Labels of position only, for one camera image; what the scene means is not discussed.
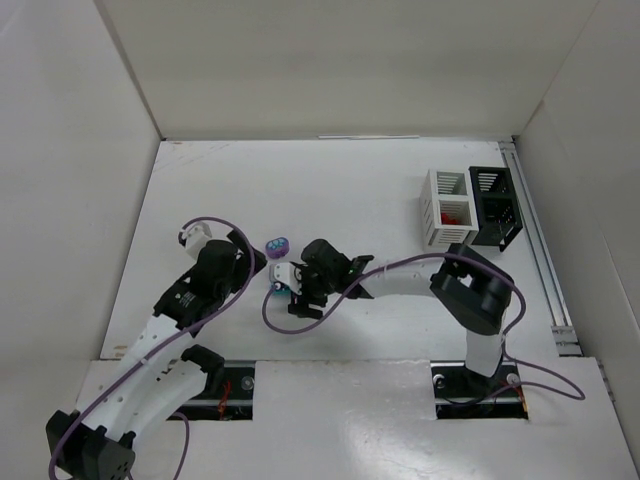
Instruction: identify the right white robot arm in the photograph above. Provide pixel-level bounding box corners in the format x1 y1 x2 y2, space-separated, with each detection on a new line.
274 239 514 378

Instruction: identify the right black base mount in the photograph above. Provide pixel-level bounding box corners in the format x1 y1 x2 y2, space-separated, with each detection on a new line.
431 361 529 420

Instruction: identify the teal two-by-three lego brick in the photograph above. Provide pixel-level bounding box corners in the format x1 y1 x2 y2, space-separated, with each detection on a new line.
273 286 290 296

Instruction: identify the red flower lego piece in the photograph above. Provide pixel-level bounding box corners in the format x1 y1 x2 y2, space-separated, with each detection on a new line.
441 212 464 225

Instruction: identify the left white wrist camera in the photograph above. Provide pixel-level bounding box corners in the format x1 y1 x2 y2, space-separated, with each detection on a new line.
179 221 213 260

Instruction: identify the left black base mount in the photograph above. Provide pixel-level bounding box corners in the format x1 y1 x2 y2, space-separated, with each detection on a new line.
177 346 256 421

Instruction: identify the aluminium rail right edge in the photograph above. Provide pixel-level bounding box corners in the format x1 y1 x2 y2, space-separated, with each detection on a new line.
498 140 573 328

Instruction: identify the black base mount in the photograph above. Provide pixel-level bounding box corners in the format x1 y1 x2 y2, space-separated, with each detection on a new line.
431 361 529 420
177 346 256 421

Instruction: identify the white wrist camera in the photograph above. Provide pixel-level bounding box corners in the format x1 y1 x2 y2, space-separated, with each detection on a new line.
179 221 213 260
269 262 302 295

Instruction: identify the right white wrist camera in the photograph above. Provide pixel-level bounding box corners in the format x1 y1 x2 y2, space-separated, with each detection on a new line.
269 262 302 295

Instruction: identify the black slatted container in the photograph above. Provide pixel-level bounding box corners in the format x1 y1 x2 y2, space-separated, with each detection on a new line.
469 166 523 252

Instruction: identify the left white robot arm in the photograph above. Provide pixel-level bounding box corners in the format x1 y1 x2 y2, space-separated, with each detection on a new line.
45 217 266 479

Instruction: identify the white slatted container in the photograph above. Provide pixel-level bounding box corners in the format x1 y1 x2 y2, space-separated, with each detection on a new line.
419 169 478 250

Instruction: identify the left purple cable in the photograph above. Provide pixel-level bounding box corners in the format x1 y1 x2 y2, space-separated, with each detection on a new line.
47 216 269 480

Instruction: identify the purple round lego piece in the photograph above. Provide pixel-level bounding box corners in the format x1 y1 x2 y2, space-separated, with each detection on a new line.
265 237 290 260

